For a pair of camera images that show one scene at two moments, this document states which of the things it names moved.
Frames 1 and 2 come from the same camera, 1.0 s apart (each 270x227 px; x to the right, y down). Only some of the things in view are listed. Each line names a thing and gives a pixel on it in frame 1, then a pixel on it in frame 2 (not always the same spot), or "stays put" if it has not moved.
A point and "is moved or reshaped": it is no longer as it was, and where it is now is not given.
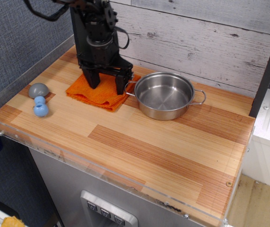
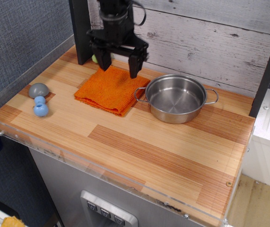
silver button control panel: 97,211 stays put
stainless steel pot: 164,96 is moved or reshaped
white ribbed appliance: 265,161 stays put
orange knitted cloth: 106,94 is moved or reshaped
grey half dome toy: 38,89 stays put
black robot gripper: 103,55 -> 117,35
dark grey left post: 79,10 stays put
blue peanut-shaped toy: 40,109 stays put
